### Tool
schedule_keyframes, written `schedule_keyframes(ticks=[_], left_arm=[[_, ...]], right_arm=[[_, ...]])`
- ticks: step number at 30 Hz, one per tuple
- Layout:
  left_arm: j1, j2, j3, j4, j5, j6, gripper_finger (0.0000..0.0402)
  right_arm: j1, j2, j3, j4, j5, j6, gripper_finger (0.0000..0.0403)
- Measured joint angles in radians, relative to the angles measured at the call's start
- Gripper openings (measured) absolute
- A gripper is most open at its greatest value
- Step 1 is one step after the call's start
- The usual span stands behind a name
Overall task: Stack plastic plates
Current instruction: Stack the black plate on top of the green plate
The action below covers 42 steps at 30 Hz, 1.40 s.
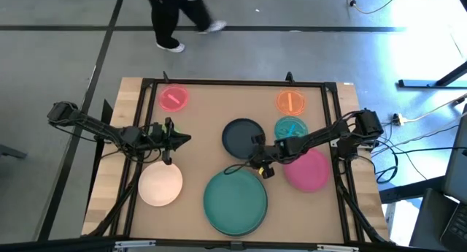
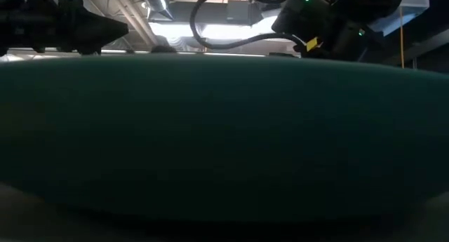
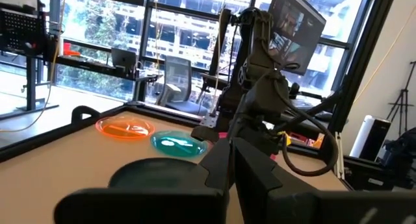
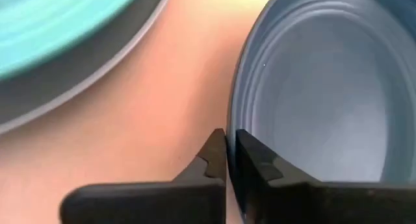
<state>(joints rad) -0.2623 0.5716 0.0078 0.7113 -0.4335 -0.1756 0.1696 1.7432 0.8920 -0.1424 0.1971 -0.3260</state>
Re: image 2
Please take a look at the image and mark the person's head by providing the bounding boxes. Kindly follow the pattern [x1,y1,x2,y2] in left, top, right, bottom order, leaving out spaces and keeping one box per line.
[150,44,177,55]

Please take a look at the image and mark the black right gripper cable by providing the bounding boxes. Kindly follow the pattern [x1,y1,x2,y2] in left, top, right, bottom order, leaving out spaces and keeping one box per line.
[189,0,307,51]

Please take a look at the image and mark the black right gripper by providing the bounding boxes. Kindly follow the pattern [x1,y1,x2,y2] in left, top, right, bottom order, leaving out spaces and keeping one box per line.
[272,0,408,60]

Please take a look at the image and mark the teal bowl with lid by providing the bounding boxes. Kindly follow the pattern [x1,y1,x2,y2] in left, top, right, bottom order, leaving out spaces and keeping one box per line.
[0,53,449,224]

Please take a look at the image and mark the yellow cable tag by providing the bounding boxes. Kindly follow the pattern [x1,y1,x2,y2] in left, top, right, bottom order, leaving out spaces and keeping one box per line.
[306,36,323,53]

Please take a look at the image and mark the bright ceiling light panel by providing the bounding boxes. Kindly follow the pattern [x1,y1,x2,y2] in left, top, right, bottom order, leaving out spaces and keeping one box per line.
[148,14,281,40]

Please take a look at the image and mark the silver ventilation duct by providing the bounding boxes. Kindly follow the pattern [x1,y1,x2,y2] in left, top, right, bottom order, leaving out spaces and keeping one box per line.
[141,0,175,21]

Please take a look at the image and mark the thin yellow hanging strap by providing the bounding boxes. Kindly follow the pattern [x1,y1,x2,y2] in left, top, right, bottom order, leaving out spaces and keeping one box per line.
[400,6,406,69]

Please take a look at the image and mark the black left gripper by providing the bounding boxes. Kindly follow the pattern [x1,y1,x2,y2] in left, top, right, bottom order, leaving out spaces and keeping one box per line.
[0,0,129,57]

